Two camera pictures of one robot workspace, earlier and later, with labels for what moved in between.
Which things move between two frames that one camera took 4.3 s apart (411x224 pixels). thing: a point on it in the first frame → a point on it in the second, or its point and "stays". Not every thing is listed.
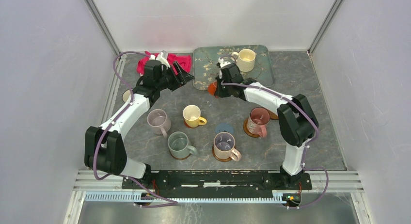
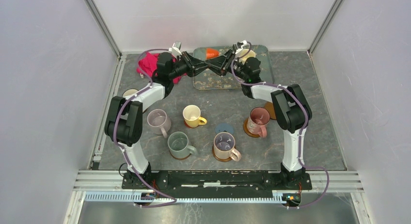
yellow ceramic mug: (191, 114) stays
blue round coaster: (224, 126) stays
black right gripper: (220, 93) → (217, 64)
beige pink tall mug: (224, 145) stays
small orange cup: (212, 88) → (212, 53)
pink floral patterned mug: (259, 118) stays
